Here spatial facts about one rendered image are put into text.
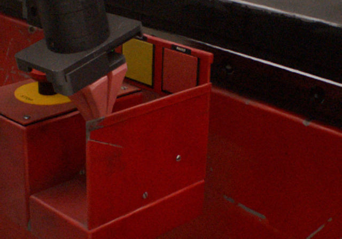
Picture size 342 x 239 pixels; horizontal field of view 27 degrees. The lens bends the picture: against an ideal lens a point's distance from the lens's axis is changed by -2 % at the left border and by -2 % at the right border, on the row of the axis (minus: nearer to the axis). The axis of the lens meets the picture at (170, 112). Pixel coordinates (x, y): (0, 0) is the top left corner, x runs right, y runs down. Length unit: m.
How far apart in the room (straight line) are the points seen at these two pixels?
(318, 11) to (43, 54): 0.29
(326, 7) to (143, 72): 0.21
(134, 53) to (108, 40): 0.15
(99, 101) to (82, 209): 0.11
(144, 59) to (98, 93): 0.14
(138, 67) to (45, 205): 0.18
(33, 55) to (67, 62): 0.04
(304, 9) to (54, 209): 0.32
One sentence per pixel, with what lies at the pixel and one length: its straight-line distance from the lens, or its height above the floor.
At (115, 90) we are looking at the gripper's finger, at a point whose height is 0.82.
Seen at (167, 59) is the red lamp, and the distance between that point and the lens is 0.74.
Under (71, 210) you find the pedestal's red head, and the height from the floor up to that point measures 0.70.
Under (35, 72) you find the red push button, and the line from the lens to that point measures 0.75.
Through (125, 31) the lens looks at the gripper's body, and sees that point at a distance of 0.64.
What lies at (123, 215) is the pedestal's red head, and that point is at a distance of 0.68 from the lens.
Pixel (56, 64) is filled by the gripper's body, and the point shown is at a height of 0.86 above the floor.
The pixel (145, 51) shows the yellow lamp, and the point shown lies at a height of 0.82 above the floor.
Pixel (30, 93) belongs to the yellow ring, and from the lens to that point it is 0.76.
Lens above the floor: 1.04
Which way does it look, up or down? 21 degrees down
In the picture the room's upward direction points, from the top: 2 degrees clockwise
